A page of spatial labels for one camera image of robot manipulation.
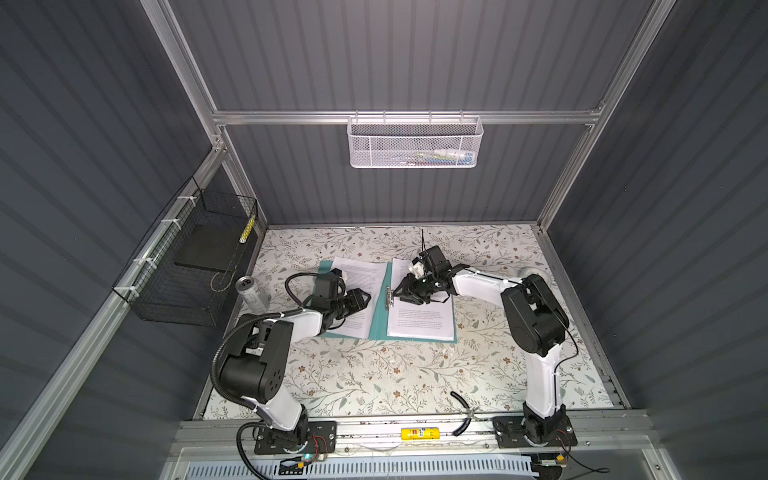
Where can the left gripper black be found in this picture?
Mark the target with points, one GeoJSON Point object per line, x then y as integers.
{"type": "Point", "coordinates": [354, 300]}

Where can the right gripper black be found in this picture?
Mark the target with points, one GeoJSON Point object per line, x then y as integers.
{"type": "Point", "coordinates": [408, 293]}

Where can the teal green file folder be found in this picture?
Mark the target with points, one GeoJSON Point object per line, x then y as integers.
{"type": "Point", "coordinates": [378, 330]}

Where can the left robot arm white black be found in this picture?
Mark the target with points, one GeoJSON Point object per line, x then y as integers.
{"type": "Point", "coordinates": [249, 367]}

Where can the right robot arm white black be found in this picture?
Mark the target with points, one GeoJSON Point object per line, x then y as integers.
{"type": "Point", "coordinates": [536, 321]}

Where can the silver folder clip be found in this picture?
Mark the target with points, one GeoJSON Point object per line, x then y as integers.
{"type": "Point", "coordinates": [390, 298]}

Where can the silver drink can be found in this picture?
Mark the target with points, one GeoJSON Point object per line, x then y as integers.
{"type": "Point", "coordinates": [254, 296]}

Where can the yellow marker in black basket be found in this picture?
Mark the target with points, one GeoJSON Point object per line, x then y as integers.
{"type": "Point", "coordinates": [247, 230]}

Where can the pens in white basket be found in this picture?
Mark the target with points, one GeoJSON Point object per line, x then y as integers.
{"type": "Point", "coordinates": [440, 157]}

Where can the black pad in basket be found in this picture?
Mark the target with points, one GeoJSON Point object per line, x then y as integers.
{"type": "Point", "coordinates": [210, 248]}

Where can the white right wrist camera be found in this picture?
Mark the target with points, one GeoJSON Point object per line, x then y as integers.
{"type": "Point", "coordinates": [417, 268]}

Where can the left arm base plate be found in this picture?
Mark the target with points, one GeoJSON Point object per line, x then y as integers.
{"type": "Point", "coordinates": [307, 438]}

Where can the yellow label on rail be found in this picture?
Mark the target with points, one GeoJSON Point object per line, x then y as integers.
{"type": "Point", "coordinates": [420, 433]}

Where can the white wire mesh basket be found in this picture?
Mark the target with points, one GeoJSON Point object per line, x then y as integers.
{"type": "Point", "coordinates": [375, 142]}

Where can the black wire mesh basket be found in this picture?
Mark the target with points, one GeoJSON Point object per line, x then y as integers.
{"type": "Point", "coordinates": [185, 273]}

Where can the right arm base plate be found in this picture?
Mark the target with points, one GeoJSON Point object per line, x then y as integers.
{"type": "Point", "coordinates": [520, 431]}

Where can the white perforated cable tray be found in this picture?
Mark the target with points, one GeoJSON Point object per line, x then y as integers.
{"type": "Point", "coordinates": [463, 466]}

